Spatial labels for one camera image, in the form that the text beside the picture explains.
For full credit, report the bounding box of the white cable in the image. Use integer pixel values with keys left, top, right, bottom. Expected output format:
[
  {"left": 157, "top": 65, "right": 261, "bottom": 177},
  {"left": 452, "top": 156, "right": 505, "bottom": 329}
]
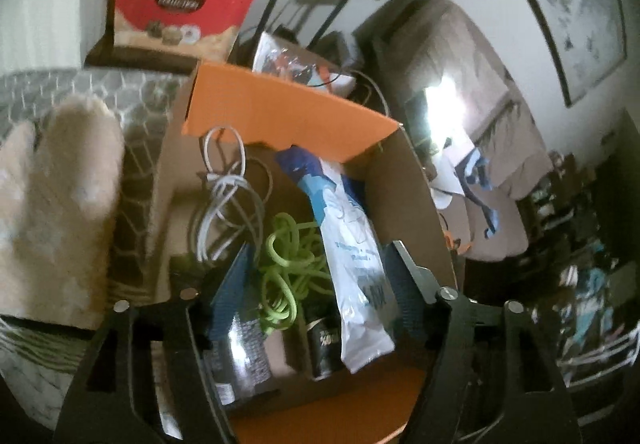
[{"left": 192, "top": 125, "right": 273, "bottom": 265}]

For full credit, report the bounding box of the small black container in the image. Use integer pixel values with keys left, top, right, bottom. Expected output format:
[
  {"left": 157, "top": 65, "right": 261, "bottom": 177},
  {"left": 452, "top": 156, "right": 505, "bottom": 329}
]
[{"left": 305, "top": 309, "right": 346, "bottom": 381}]

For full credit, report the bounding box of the clear plastic packet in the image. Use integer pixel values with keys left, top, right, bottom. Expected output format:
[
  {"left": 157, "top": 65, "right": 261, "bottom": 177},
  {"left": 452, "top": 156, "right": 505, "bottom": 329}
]
[{"left": 252, "top": 31, "right": 356, "bottom": 95}]

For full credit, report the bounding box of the green cable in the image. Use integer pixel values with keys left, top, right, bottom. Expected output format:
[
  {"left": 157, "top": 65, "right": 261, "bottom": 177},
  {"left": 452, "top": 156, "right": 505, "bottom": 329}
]
[{"left": 257, "top": 213, "right": 333, "bottom": 332}]

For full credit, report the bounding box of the brown sofa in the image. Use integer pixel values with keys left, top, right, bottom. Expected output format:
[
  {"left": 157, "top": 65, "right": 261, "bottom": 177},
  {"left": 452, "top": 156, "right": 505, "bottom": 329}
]
[{"left": 355, "top": 0, "right": 556, "bottom": 265}]

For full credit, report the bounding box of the white blue plastic bag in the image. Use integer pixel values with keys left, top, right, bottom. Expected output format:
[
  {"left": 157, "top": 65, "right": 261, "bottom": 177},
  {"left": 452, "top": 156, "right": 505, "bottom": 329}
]
[{"left": 275, "top": 145, "right": 396, "bottom": 374}]

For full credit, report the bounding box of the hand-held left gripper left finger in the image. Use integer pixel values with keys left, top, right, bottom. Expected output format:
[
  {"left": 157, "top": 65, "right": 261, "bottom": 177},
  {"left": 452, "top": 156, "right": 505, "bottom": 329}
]
[{"left": 54, "top": 244, "right": 256, "bottom": 444}]

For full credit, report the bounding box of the grey blue clamp tool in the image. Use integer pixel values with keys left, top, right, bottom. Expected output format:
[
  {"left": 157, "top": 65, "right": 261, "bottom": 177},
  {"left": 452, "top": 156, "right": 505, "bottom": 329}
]
[{"left": 462, "top": 149, "right": 501, "bottom": 237}]

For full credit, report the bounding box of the orange cardboard box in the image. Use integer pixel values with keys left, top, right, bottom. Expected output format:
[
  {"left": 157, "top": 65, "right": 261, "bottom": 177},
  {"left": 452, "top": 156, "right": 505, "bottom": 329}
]
[{"left": 150, "top": 60, "right": 466, "bottom": 444}]

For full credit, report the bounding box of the grey striped cloth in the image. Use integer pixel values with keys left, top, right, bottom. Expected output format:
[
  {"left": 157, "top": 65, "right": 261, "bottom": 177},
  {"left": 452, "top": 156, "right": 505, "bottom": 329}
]
[{"left": 0, "top": 316, "right": 101, "bottom": 375}]

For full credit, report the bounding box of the beige fluffy cloth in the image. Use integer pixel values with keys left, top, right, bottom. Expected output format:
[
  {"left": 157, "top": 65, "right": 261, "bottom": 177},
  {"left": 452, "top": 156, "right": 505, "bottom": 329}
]
[{"left": 0, "top": 96, "right": 126, "bottom": 330}]

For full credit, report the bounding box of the black device with bright light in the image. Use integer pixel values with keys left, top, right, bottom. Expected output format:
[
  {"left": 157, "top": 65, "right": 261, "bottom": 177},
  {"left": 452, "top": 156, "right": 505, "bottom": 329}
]
[{"left": 405, "top": 74, "right": 481, "bottom": 150}]

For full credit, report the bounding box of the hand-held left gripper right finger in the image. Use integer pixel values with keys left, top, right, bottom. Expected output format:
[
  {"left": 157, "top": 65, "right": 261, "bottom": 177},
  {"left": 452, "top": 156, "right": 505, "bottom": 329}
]
[{"left": 385, "top": 240, "right": 583, "bottom": 444}]

